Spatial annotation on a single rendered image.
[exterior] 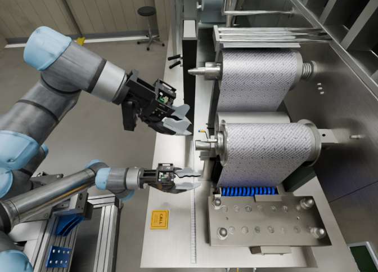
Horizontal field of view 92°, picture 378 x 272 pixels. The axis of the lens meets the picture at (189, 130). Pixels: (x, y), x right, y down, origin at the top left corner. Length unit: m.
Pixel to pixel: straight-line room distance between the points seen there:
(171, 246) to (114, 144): 1.57
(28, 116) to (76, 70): 0.12
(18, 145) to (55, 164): 1.97
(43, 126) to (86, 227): 1.36
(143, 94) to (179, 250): 0.63
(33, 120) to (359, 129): 0.73
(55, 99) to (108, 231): 1.32
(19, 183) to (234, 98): 0.95
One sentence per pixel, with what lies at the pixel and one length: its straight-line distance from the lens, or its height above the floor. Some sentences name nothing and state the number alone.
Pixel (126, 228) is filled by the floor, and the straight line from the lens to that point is 1.83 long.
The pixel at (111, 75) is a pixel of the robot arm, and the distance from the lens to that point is 0.39.
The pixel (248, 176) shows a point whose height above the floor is 1.13.
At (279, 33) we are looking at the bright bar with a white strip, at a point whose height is 1.46.
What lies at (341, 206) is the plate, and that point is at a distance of 0.72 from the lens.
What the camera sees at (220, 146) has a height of 1.27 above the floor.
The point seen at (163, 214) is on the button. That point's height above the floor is 0.92.
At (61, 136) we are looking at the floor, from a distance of 2.58.
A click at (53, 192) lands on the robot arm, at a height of 1.16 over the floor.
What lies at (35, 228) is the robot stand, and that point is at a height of 0.73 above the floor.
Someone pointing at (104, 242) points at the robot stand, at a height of 0.23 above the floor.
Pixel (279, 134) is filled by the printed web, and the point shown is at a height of 1.31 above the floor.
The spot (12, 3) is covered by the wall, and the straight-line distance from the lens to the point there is 4.50.
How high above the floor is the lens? 1.74
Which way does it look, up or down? 54 degrees down
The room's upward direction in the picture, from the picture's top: straight up
